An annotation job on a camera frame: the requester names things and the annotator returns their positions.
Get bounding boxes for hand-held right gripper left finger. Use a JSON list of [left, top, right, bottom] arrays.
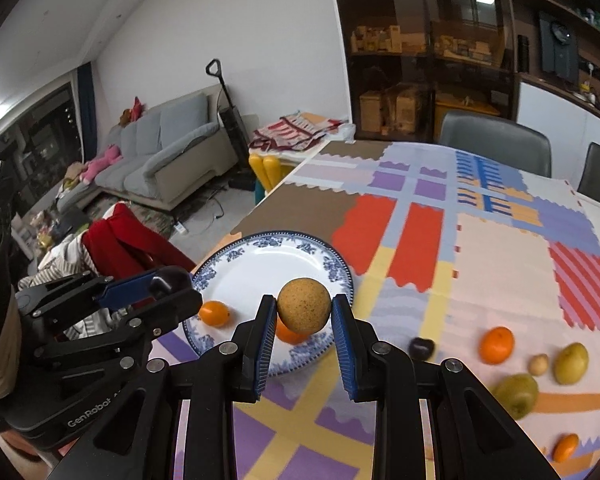
[[45, 294, 279, 480]]

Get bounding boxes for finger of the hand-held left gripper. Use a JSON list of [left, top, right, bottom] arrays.
[[29, 265, 204, 370], [15, 267, 158, 332]]

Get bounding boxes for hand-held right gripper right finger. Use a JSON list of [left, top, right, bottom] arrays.
[[331, 294, 563, 480]]

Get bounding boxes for round tan speckled fruit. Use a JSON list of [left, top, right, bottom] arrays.
[[276, 277, 332, 335]]

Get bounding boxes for blue patterned white plate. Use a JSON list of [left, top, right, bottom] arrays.
[[182, 230, 356, 377]]

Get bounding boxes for dark purple plum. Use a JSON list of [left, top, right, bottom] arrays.
[[409, 337, 436, 361]]

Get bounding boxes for orange mandarin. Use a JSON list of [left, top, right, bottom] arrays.
[[275, 317, 311, 346], [479, 326, 516, 365]]

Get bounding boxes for green apple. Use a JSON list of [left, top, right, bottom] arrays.
[[490, 373, 540, 421]]

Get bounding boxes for yellow-green round fruit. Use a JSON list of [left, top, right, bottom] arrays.
[[553, 342, 590, 386]]

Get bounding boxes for small orange citrus fruit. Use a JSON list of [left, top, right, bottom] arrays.
[[198, 301, 232, 328], [552, 433, 580, 463]]

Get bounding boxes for red garment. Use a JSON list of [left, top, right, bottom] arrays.
[[82, 203, 196, 281]]

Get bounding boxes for white striped cloth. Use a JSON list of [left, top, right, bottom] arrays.
[[27, 232, 111, 341]]

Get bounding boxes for pink plush toy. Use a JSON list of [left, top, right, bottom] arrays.
[[77, 144, 123, 183]]

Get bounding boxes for grey sofa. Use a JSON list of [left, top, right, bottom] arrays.
[[55, 91, 241, 211]]

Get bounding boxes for yellow rounded object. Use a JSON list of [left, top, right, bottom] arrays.
[[248, 154, 283, 193]]

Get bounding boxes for blue curtain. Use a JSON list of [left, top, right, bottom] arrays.
[[76, 67, 98, 161]]

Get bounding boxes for colourful patchwork tablecloth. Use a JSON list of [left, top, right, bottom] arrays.
[[170, 140, 600, 480]]

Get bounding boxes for black upright vacuum cleaner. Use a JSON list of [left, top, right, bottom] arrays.
[[205, 58, 256, 191]]

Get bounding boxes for folded red striped cloth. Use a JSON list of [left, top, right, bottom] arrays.
[[250, 112, 348, 153]]

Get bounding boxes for cardboard box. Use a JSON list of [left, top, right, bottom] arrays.
[[395, 87, 423, 133], [359, 89, 386, 136]]

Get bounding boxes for yellow storage box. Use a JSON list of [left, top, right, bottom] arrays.
[[435, 95, 503, 143]]

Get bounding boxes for dark wooden cabinet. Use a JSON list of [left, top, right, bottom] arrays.
[[327, 0, 521, 143]]

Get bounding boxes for white cabinet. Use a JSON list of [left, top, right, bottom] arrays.
[[517, 80, 600, 181]]

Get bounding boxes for dark grey hanging bag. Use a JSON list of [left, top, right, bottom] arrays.
[[539, 10, 578, 83]]

